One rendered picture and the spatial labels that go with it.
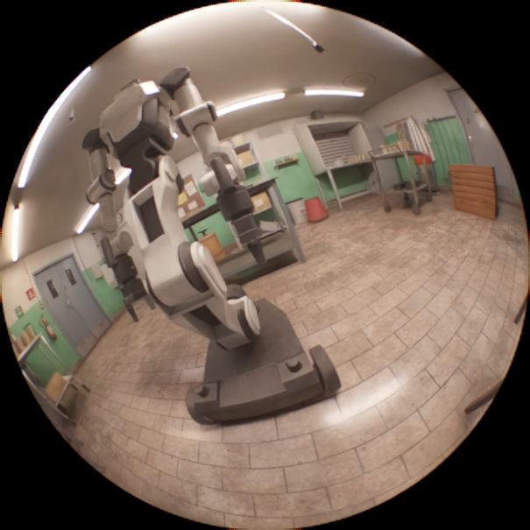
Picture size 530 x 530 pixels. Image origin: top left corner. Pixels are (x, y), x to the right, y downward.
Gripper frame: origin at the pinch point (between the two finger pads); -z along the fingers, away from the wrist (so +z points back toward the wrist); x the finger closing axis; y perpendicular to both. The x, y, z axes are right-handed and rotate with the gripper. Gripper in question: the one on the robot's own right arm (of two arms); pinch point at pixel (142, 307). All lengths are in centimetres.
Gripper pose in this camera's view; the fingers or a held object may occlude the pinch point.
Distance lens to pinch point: 61.2
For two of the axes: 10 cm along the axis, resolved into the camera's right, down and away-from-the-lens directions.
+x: 0.9, 1.4, -9.9
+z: -4.1, -9.0, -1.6
